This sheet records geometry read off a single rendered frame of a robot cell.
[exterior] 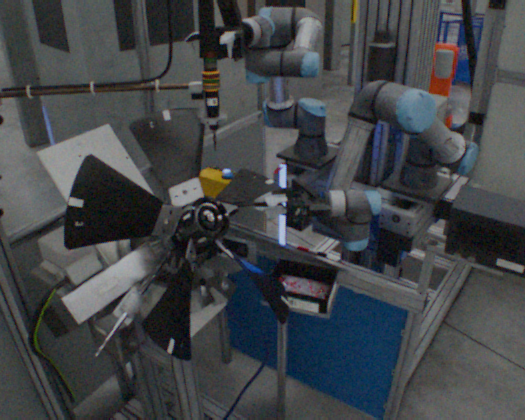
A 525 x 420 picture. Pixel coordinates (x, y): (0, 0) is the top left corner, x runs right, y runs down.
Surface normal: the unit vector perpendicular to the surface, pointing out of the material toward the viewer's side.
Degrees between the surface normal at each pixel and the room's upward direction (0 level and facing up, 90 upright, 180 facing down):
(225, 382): 0
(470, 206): 15
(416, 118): 85
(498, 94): 90
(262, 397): 0
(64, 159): 50
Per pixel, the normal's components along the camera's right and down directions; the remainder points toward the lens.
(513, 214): -0.15, -0.73
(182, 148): 0.00, -0.31
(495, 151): -0.55, 0.43
